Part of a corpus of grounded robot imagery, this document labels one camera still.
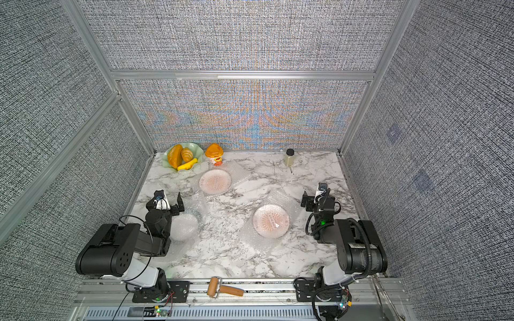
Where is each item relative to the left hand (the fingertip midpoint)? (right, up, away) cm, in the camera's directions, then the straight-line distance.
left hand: (171, 192), depth 88 cm
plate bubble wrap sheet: (+29, +6, +16) cm, 34 cm away
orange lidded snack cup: (+16, +19, +18) cm, 31 cm away
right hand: (+66, +2, +4) cm, 66 cm away
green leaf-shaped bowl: (+4, +20, +25) cm, 32 cm away
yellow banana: (+1, +12, +18) cm, 22 cm away
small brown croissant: (0, +18, +21) cm, 28 cm away
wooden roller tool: (+22, -34, -14) cm, 43 cm away
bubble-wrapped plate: (+16, +4, +16) cm, 23 cm away
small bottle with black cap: (+56, +16, +19) cm, 61 cm away
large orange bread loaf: (-5, +17, +18) cm, 25 cm away
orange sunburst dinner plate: (+45, -13, +2) cm, 47 cm away
